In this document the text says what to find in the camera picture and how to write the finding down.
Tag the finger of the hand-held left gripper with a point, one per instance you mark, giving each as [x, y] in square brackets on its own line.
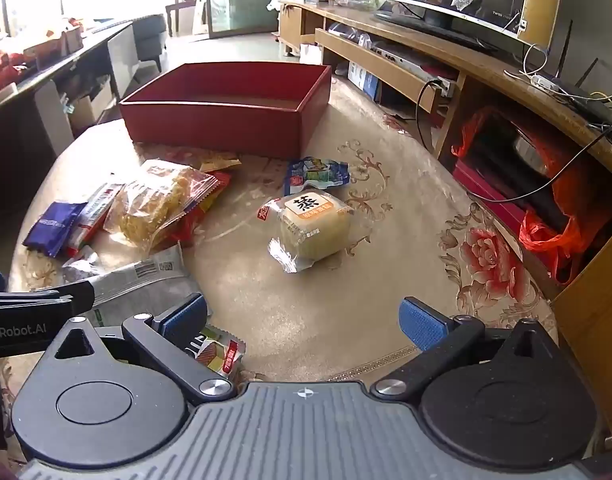
[61, 297]

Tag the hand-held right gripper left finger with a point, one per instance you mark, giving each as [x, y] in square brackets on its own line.
[185, 316]

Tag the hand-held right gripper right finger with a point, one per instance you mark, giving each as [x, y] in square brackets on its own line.
[424, 327]

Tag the grey white printed snack packet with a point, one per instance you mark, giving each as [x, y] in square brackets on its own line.
[141, 277]

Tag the dark blue snack wrapper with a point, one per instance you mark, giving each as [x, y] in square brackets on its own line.
[53, 227]

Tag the clear yellow noodle snack packet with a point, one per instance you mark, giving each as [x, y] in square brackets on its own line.
[151, 205]

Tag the blue green cartoon snack packet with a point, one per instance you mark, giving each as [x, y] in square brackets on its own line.
[316, 172]

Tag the red cardboard box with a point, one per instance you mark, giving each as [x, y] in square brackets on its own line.
[211, 125]

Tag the silver foil snack packet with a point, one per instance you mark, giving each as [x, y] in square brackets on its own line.
[81, 265]

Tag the small red green snack packet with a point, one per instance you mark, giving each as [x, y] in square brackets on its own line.
[221, 352]

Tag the red white striped snack packet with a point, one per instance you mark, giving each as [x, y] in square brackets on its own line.
[93, 215]

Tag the clear wrapped rice cake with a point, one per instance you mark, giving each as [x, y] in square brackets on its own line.
[311, 227]

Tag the orange plastic bag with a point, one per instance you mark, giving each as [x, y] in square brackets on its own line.
[545, 235]

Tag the dark coffee table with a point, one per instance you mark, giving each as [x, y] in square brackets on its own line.
[16, 150]

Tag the white cardboard box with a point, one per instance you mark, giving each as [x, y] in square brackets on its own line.
[88, 105]

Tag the red snack bags pile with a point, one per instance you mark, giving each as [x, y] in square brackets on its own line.
[1, 72]

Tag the blue white carton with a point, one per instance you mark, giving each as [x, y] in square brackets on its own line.
[363, 80]

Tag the wooden television cabinet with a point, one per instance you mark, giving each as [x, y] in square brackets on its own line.
[485, 70]

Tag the silver media player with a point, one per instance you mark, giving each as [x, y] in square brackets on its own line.
[410, 62]

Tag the grey sofa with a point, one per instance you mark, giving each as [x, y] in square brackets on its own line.
[151, 40]

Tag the white power strip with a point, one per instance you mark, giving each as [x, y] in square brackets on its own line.
[545, 82]

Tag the black router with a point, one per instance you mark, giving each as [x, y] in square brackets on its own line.
[585, 97]

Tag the flat screen television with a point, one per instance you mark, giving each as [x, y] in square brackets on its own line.
[435, 15]

